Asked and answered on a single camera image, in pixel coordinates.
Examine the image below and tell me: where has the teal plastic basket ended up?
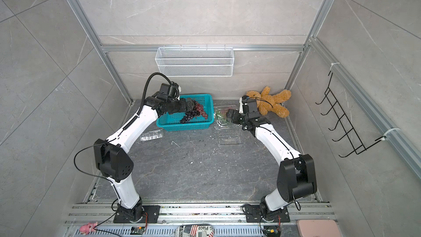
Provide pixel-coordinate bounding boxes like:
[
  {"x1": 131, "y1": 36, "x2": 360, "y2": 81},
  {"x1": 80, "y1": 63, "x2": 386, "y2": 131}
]
[{"x1": 156, "y1": 93, "x2": 215, "y2": 132}]

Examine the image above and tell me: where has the clear clamshell container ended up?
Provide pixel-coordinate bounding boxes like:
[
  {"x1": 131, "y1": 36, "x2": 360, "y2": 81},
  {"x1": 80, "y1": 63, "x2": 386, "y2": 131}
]
[
  {"x1": 217, "y1": 128, "x2": 242, "y2": 146},
  {"x1": 139, "y1": 129, "x2": 164, "y2": 142},
  {"x1": 214, "y1": 105, "x2": 240, "y2": 130}
]

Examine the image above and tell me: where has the dark purple grape bunch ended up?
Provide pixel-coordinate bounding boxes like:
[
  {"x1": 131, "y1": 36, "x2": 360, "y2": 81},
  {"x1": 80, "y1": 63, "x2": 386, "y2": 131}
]
[{"x1": 180, "y1": 101, "x2": 200, "y2": 124}]

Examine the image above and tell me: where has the green grape bunch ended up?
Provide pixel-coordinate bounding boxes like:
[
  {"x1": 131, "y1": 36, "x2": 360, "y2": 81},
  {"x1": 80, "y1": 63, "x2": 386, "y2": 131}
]
[{"x1": 215, "y1": 110, "x2": 227, "y2": 121}]

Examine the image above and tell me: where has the red grape bunch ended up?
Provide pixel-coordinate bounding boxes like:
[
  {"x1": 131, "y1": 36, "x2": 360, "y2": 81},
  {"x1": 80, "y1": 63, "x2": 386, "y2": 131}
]
[{"x1": 195, "y1": 103, "x2": 208, "y2": 120}]

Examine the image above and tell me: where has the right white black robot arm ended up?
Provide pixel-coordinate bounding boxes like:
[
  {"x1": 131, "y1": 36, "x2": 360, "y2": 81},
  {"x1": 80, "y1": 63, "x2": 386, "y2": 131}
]
[{"x1": 227, "y1": 95, "x2": 318, "y2": 216}]

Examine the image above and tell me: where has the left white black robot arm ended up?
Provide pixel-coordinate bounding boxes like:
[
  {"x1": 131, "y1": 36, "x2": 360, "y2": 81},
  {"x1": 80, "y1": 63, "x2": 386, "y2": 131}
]
[{"x1": 94, "y1": 82, "x2": 194, "y2": 211}]

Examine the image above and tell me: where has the brown teddy bear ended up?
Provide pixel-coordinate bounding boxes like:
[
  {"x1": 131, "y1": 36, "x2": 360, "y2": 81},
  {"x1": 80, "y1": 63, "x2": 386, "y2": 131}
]
[{"x1": 246, "y1": 86, "x2": 292, "y2": 118}]

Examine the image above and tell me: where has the pink pad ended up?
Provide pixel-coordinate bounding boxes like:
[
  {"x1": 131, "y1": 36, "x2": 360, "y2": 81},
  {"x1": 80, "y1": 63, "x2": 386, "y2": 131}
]
[{"x1": 297, "y1": 219, "x2": 342, "y2": 237}]

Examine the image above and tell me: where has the flag pattern object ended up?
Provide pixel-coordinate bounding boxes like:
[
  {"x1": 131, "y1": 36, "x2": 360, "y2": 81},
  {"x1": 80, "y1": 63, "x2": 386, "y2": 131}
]
[{"x1": 175, "y1": 224, "x2": 215, "y2": 237}]

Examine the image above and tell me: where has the pink plush toy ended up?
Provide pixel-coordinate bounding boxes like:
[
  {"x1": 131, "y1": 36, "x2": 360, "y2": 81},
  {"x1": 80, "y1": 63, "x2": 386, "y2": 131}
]
[{"x1": 79, "y1": 222, "x2": 98, "y2": 235}]

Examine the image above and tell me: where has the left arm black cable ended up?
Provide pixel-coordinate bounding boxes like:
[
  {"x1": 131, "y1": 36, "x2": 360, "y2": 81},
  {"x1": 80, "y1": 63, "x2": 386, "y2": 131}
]
[{"x1": 73, "y1": 72, "x2": 173, "y2": 237}]

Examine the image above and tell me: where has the white wire mesh shelf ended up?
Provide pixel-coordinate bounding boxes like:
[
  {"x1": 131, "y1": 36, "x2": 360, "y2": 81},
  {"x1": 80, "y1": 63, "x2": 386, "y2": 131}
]
[{"x1": 155, "y1": 47, "x2": 235, "y2": 77}]

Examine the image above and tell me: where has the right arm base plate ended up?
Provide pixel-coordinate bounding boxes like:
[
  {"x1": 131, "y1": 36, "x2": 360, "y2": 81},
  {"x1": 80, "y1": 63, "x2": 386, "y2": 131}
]
[{"x1": 242, "y1": 203, "x2": 291, "y2": 223}]

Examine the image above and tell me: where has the black wire hook rack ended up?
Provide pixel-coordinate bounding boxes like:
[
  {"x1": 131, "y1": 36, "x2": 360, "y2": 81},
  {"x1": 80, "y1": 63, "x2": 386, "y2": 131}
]
[{"x1": 315, "y1": 71, "x2": 387, "y2": 159}]

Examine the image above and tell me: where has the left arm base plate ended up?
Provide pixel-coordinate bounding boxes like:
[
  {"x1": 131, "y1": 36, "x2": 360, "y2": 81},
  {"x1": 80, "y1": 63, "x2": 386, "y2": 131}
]
[{"x1": 113, "y1": 205, "x2": 161, "y2": 223}]

